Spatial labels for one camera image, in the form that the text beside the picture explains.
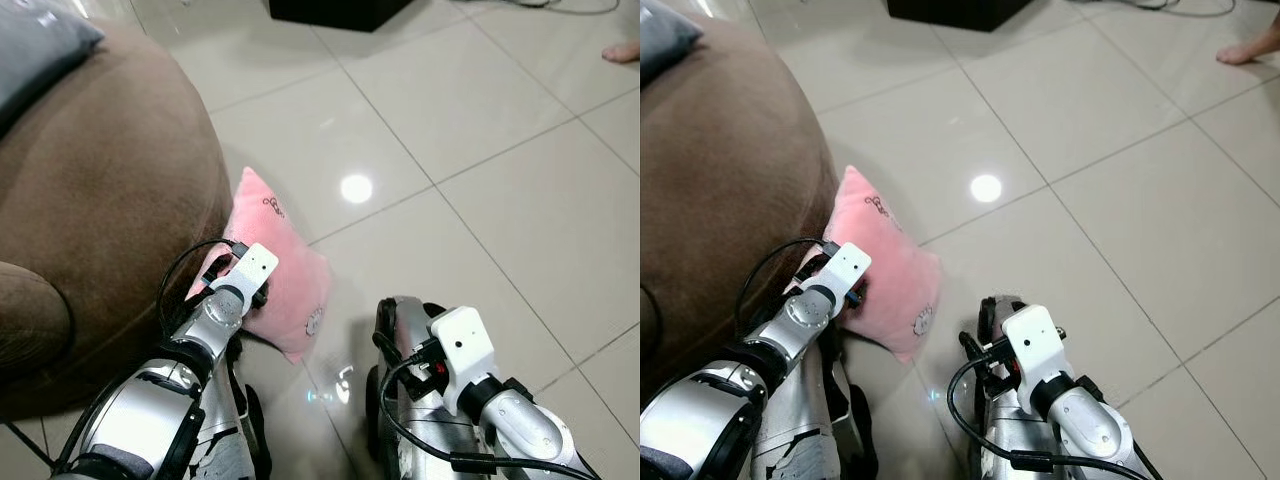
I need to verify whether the pink pillow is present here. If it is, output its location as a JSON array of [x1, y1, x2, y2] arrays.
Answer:
[[185, 167, 334, 366], [790, 165, 943, 364]]

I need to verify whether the brown fabric sofa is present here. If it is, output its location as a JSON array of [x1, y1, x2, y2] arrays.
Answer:
[[640, 14, 842, 403], [0, 20, 237, 421]]

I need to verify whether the brown round sofa cushion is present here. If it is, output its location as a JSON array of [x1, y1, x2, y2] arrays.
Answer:
[[0, 262, 74, 381]]

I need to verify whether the grey pillow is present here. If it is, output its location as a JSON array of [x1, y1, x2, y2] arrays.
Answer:
[[640, 0, 704, 87], [0, 0, 106, 132]]

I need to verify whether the silver right robot leg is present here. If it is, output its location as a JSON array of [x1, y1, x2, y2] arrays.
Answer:
[[365, 296, 471, 480], [975, 295, 1053, 480]]

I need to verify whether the silver robot leg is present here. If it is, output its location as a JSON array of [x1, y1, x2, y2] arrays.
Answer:
[[975, 295, 1053, 480], [750, 338, 881, 480], [365, 296, 471, 480], [195, 338, 272, 480]]

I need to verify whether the silver left robot leg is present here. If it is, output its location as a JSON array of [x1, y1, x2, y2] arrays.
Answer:
[[750, 338, 881, 480], [195, 338, 272, 480]]

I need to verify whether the black cabinet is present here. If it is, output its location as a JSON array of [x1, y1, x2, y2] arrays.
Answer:
[[268, 0, 414, 33], [887, 0, 1036, 33]]

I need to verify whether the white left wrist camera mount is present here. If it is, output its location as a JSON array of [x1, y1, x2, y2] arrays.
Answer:
[[205, 243, 280, 301], [800, 242, 872, 301]]

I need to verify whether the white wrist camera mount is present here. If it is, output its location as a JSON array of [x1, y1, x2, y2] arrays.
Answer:
[[800, 242, 872, 301], [428, 307, 498, 416], [205, 243, 280, 301], [1000, 306, 1069, 402]]

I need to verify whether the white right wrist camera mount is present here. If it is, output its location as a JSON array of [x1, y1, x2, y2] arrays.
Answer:
[[1000, 306, 1069, 402], [428, 307, 498, 416]]

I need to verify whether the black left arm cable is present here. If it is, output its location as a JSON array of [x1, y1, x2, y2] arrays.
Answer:
[[735, 238, 842, 332], [157, 238, 251, 337]]

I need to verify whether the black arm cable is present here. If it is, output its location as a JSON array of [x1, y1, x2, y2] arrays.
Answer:
[[947, 335, 1151, 480], [378, 350, 601, 480], [157, 238, 251, 337], [735, 238, 842, 332]]

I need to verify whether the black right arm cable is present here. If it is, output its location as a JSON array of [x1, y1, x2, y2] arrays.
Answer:
[[378, 350, 601, 480], [947, 335, 1151, 480]]

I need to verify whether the dark floor cable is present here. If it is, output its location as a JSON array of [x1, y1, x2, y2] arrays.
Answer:
[[1080, 0, 1236, 18], [470, 0, 621, 16]]

